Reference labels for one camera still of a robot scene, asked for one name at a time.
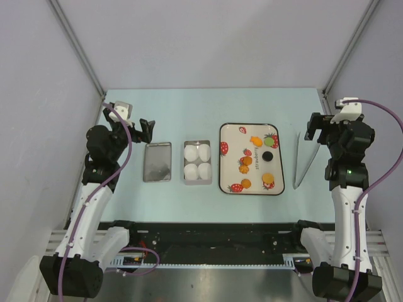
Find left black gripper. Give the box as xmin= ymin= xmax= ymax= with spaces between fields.
xmin=104 ymin=111 xmax=154 ymax=162

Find black round cookie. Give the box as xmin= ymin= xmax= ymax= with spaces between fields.
xmin=262 ymin=151 xmax=273 ymax=162

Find metal tongs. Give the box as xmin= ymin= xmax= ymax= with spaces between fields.
xmin=292 ymin=132 xmax=320 ymax=190

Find tan round cookie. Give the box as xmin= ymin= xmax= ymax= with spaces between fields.
xmin=262 ymin=173 xmax=275 ymax=184

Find brown ridged cookie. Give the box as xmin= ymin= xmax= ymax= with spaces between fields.
xmin=241 ymin=179 xmax=251 ymax=189

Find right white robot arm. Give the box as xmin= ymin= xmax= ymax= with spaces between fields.
xmin=290 ymin=113 xmax=382 ymax=301

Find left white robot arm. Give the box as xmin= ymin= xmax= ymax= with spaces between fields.
xmin=40 ymin=119 xmax=155 ymax=301

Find silver tin lid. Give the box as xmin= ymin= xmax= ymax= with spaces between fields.
xmin=143 ymin=142 xmax=172 ymax=182

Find green round cookie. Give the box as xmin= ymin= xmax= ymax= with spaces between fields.
xmin=264 ymin=137 xmax=275 ymax=147

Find white paper cup back-left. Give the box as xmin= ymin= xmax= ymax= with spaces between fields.
xmin=184 ymin=145 xmax=198 ymax=162

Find orange fish cookie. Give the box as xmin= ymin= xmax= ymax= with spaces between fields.
xmin=250 ymin=136 xmax=263 ymax=147

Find white paper cup front-left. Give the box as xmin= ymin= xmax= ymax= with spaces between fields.
xmin=184 ymin=164 xmax=199 ymax=181

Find white paper cup back-right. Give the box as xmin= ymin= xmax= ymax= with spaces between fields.
xmin=198 ymin=143 xmax=211 ymax=162

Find silver tin box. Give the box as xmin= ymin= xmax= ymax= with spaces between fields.
xmin=183 ymin=140 xmax=213 ymax=186

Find strawberry pattern tray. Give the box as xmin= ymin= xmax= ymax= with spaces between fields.
xmin=219 ymin=123 xmax=285 ymax=196

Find white paper cup front-right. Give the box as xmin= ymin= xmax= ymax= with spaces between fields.
xmin=198 ymin=162 xmax=212 ymax=180

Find brown round cookie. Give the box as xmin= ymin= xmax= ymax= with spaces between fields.
xmin=242 ymin=156 xmax=253 ymax=165

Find orange flower cookie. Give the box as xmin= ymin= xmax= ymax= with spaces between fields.
xmin=239 ymin=165 xmax=249 ymax=174

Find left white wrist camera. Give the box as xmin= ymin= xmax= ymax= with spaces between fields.
xmin=108 ymin=101 xmax=132 ymax=123

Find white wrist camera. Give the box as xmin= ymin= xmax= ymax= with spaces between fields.
xmin=330 ymin=98 xmax=362 ymax=124
xmin=108 ymin=101 xmax=132 ymax=123

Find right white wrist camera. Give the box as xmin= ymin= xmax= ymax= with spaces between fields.
xmin=330 ymin=98 xmax=362 ymax=124

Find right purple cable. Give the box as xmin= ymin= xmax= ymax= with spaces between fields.
xmin=342 ymin=99 xmax=403 ymax=302

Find purple cable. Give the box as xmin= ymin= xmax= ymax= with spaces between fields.
xmin=342 ymin=99 xmax=403 ymax=302
xmin=56 ymin=102 xmax=160 ymax=302

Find aluminium frame post right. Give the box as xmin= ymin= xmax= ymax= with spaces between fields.
xmin=322 ymin=0 xmax=382 ymax=98

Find aluminium frame post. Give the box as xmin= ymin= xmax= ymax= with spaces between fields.
xmin=46 ymin=0 xmax=105 ymax=99
xmin=322 ymin=0 xmax=382 ymax=98

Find aluminium frame post left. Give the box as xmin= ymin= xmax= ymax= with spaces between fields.
xmin=46 ymin=0 xmax=105 ymax=99

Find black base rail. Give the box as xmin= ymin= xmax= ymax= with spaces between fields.
xmin=98 ymin=220 xmax=334 ymax=267

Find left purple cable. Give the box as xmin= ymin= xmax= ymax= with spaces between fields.
xmin=56 ymin=102 xmax=160 ymax=302

